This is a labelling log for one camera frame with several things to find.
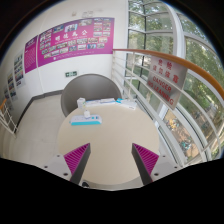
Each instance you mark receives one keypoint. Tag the white railing with orange handrail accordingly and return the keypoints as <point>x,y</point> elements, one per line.
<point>196,69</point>

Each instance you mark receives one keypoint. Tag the long white and teal box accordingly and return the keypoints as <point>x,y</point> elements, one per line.
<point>127,104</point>

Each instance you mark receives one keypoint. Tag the grey round-backed chair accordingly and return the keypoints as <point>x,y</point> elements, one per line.
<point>90,86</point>

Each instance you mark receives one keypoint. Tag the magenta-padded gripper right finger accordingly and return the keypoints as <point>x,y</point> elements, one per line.
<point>146,159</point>

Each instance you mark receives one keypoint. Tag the small upright white box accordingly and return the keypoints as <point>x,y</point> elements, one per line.
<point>81,103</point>

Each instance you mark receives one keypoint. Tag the white photo wall poster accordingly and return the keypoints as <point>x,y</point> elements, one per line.
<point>19,69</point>
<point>11,86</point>

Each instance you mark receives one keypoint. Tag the white and teal power strip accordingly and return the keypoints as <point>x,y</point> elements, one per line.
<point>86,120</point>

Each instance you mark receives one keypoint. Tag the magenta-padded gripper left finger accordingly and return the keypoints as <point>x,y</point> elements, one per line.
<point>77,158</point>

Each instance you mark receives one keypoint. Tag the narrow magenta text wall poster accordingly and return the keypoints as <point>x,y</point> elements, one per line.
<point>30,55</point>

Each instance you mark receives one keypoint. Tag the short white stair railing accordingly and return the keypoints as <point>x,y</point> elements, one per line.
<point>7,120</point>

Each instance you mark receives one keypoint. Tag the silver danger sign, red letters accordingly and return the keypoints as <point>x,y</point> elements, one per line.
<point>165,80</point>

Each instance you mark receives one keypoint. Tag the large magenta photo wall poster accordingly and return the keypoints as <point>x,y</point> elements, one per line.
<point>76,41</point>

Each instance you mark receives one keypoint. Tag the green exit sign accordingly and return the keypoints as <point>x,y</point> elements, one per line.
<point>71,73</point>

